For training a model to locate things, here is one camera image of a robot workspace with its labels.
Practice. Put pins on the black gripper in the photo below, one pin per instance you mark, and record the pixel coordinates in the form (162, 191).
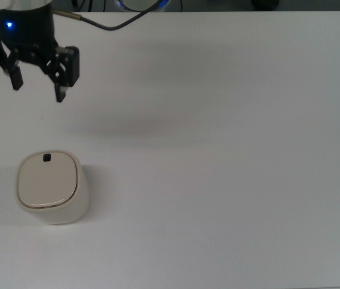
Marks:
(28, 33)

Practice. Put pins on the small cream trash can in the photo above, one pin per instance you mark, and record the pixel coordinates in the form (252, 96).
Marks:
(49, 183)

